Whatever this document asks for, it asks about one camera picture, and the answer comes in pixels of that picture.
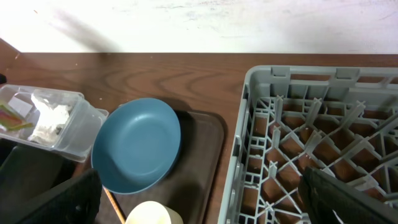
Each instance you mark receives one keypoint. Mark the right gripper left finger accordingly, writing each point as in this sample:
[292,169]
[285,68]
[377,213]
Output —
[76,200]

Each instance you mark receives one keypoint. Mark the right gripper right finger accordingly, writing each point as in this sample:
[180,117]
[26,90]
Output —
[329,200]

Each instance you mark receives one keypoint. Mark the white paper cup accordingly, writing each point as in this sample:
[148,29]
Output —
[151,212]

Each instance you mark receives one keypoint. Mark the blue round plate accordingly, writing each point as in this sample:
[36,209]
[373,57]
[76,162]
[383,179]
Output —
[137,146]

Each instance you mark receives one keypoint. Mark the white paper napkin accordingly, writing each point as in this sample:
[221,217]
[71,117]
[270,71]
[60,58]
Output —
[55,109]

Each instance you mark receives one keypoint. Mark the green yellow snack wrapper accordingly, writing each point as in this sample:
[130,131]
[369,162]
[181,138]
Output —
[12,120]

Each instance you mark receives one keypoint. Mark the grey plastic dishwasher rack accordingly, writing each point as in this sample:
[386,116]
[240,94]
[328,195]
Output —
[341,120]

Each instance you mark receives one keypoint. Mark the clear plastic waste bin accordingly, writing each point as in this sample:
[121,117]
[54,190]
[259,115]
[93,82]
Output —
[75,140]

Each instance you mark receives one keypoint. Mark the wooden chopstick on tray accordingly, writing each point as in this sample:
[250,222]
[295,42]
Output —
[115,205]

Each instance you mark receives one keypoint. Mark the black rectangular tray bin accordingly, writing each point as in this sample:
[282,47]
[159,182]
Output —
[27,172]

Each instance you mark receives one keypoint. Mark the dark brown serving tray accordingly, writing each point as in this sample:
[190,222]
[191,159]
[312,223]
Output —
[187,188]

